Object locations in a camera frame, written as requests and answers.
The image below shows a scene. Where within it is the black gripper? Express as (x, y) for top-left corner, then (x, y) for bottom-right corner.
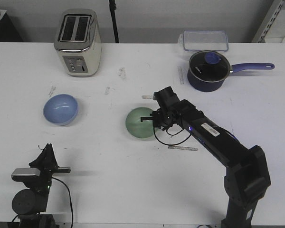
(24, 143), (71, 192)
(140, 105), (183, 131)

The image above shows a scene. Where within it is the green bowl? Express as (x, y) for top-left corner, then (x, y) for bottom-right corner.
(125, 107), (155, 140)

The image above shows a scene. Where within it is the blue bowl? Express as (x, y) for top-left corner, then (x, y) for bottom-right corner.
(43, 94), (79, 126)

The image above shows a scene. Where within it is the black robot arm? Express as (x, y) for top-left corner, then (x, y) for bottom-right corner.
(141, 100), (271, 228)
(11, 143), (71, 228)

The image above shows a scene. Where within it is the dark blue saucepan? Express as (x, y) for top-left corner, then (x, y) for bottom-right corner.
(187, 50), (275, 92)

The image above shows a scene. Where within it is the glass pot lid blue knob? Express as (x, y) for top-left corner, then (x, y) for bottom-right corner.
(189, 51), (230, 82)

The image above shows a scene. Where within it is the clear plastic food container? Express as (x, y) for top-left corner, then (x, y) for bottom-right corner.
(178, 30), (229, 52)

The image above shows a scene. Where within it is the cream two-slot toaster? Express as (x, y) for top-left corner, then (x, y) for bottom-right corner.
(54, 9), (102, 77)

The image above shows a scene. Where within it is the black tripod pole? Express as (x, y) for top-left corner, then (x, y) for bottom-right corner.
(109, 0), (120, 43)

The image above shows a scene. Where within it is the grey metal shelf rack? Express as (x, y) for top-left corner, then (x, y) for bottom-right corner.
(251, 0), (285, 43)

